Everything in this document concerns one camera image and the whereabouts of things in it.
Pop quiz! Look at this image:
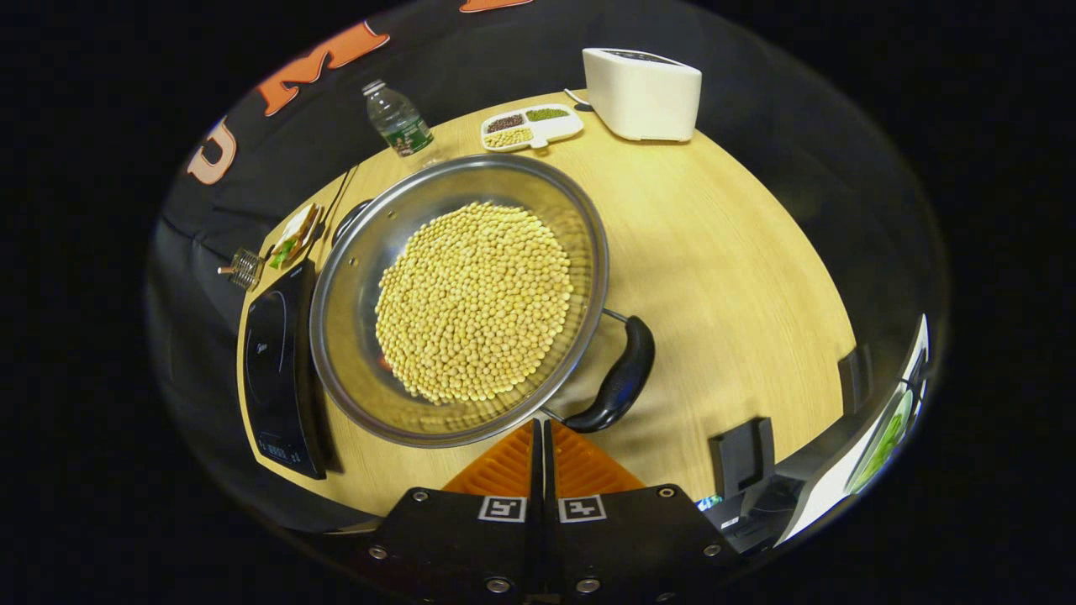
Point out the wrapped sandwich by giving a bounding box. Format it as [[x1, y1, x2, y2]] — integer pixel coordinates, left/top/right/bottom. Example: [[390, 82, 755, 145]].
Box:
[[267, 203, 323, 271]]

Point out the white divided tray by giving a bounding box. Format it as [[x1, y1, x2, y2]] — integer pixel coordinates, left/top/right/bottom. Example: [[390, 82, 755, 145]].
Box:
[[480, 103, 585, 153]]

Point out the clear plastic water bottle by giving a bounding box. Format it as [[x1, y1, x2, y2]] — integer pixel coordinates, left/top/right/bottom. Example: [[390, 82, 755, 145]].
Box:
[[362, 79, 436, 159]]

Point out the black induction cooktop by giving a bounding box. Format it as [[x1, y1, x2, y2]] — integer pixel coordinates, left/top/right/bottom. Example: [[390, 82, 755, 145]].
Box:
[[242, 259, 329, 481]]

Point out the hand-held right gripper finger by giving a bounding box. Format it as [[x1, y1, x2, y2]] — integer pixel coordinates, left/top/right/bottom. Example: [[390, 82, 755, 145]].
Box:
[[543, 418, 736, 602], [370, 418, 543, 602]]

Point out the white framed tablet screen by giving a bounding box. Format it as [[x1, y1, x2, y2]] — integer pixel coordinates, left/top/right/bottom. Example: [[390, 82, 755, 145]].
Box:
[[778, 315, 930, 547]]

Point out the pile of soybeans in pot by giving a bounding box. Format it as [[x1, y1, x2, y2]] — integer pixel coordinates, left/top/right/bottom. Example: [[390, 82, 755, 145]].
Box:
[[374, 202, 575, 406]]

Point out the white box-shaped appliance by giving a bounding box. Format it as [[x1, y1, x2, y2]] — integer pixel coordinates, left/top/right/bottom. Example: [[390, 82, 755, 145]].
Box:
[[582, 48, 703, 142]]

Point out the small black stand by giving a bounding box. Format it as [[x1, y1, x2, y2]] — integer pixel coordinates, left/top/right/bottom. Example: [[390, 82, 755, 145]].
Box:
[[837, 343, 875, 414]]

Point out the thin dark stick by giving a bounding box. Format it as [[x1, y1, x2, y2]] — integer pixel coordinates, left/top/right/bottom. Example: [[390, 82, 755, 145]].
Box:
[[319, 166, 358, 245]]

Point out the large black stand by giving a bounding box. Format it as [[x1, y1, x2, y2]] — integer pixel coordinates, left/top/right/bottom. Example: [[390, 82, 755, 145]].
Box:
[[709, 417, 776, 501]]

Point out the small metal wire tool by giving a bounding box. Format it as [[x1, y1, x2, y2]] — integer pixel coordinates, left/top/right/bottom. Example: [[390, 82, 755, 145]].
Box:
[[218, 246, 264, 292]]

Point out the stainless steel pot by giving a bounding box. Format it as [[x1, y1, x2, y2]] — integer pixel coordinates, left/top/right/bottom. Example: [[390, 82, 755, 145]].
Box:
[[309, 154, 657, 449]]

